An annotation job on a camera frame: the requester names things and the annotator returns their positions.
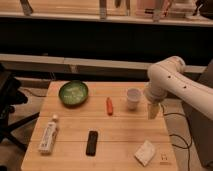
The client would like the white folded cloth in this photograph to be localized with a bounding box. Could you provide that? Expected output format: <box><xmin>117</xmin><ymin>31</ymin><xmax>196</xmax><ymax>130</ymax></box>
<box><xmin>134</xmin><ymin>140</ymin><xmax>156</xmax><ymax>166</ymax></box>

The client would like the green bowl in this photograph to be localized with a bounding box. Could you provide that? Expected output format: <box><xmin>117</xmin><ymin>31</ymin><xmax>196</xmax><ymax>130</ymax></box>
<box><xmin>58</xmin><ymin>80</ymin><xmax>89</xmax><ymax>106</ymax></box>

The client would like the black cable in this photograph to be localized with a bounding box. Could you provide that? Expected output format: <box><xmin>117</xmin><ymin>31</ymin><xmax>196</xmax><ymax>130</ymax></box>
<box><xmin>160</xmin><ymin>103</ymin><xmax>194</xmax><ymax>171</ymax></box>

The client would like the black remote control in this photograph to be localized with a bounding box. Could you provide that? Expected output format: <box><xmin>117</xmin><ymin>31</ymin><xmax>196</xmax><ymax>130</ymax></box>
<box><xmin>86</xmin><ymin>131</ymin><xmax>98</xmax><ymax>156</ymax></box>

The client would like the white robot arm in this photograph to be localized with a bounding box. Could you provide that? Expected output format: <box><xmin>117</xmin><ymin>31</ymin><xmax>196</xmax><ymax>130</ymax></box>
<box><xmin>144</xmin><ymin>56</ymin><xmax>213</xmax><ymax>120</ymax></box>

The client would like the orange carrot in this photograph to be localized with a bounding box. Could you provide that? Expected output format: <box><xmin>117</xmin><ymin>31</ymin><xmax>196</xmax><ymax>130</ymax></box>
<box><xmin>106</xmin><ymin>97</ymin><xmax>113</xmax><ymax>116</ymax></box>

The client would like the white tube bottle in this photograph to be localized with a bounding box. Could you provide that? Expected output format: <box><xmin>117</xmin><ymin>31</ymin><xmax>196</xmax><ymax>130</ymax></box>
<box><xmin>38</xmin><ymin>114</ymin><xmax>59</xmax><ymax>155</ymax></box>

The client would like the white paper cup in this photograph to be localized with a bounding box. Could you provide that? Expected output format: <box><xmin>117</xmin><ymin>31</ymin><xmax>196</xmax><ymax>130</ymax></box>
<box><xmin>127</xmin><ymin>88</ymin><xmax>141</xmax><ymax>110</ymax></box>

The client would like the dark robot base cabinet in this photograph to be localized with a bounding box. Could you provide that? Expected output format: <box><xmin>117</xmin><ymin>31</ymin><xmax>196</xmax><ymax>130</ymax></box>
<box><xmin>183</xmin><ymin>59</ymin><xmax>213</xmax><ymax>169</ymax></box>

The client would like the black office chair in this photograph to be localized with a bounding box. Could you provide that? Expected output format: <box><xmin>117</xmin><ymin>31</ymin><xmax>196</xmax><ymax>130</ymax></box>
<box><xmin>0</xmin><ymin>63</ymin><xmax>39</xmax><ymax>151</ymax></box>

